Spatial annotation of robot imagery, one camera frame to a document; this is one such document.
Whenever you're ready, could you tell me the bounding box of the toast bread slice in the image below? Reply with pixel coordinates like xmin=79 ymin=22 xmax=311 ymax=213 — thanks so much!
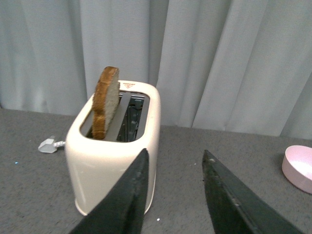
xmin=92 ymin=66 xmax=120 ymax=139

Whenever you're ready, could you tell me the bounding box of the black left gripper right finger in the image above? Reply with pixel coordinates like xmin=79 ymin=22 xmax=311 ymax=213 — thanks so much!
xmin=202 ymin=150 xmax=301 ymax=234

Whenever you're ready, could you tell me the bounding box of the cream white toaster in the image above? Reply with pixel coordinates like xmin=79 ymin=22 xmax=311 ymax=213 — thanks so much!
xmin=65 ymin=80 xmax=161 ymax=215

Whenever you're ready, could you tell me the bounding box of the pink bowl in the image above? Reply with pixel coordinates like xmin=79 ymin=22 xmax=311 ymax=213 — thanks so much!
xmin=282 ymin=145 xmax=312 ymax=194

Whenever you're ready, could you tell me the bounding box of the white power plug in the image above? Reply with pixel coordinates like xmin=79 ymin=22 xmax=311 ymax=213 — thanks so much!
xmin=38 ymin=136 xmax=57 ymax=154

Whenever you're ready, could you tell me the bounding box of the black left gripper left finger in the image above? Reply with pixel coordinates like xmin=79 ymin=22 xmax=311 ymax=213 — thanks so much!
xmin=70 ymin=149 xmax=149 ymax=234

